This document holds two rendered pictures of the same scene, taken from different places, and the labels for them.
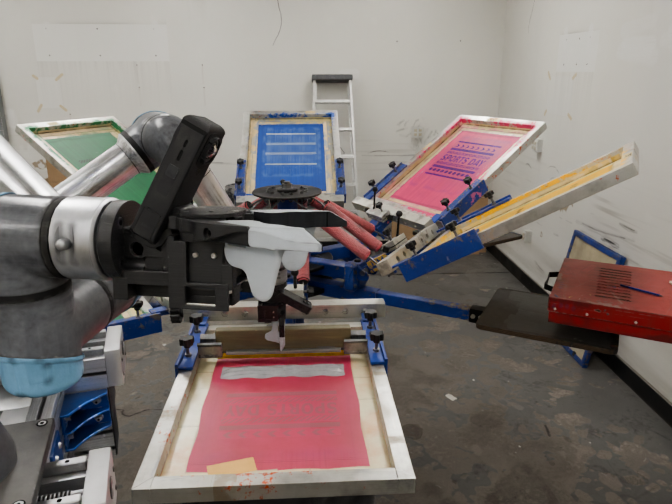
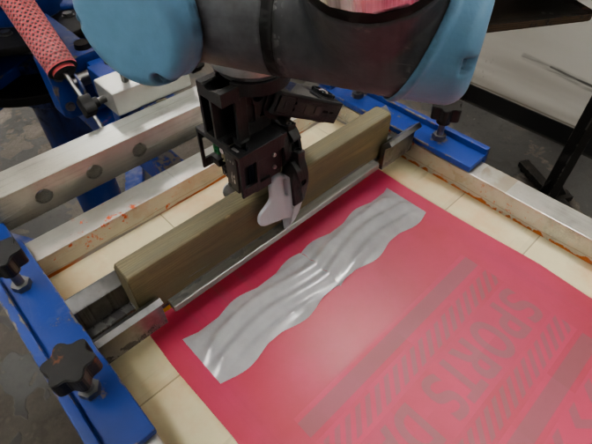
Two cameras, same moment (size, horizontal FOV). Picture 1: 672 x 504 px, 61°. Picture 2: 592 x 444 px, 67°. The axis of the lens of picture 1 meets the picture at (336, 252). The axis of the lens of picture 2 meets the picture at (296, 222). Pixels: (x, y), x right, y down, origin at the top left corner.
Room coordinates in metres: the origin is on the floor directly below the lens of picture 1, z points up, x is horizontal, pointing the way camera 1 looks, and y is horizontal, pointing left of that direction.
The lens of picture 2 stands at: (1.27, 0.40, 1.41)
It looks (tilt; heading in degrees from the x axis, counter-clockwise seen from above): 47 degrees down; 320
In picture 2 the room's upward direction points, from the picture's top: straight up
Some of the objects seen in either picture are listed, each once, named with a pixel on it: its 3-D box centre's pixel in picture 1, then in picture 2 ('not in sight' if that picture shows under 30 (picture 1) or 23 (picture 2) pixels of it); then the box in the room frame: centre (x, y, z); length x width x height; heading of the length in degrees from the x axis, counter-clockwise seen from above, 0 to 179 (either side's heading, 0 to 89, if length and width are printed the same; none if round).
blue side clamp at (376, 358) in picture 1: (372, 346); (393, 129); (1.63, -0.12, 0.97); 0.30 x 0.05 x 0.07; 3
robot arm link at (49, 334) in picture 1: (47, 326); not in sight; (0.53, 0.29, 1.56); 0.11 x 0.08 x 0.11; 172
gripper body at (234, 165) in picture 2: (272, 300); (250, 122); (1.59, 0.19, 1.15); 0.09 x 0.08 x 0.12; 93
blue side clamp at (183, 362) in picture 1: (193, 351); (63, 346); (1.60, 0.44, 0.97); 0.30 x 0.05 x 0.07; 3
